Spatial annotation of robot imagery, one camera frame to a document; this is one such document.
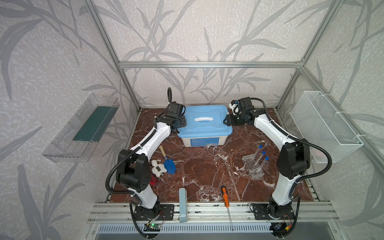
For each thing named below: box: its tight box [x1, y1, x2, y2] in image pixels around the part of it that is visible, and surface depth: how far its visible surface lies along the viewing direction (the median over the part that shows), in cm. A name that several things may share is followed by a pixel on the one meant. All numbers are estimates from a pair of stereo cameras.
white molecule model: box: [151, 159, 167, 178], surface depth 87 cm
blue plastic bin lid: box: [177, 104, 233, 138], surface depth 91 cm
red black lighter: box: [149, 175, 156, 187], surface depth 82 cm
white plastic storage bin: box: [181, 135, 228, 148], surface depth 93 cm
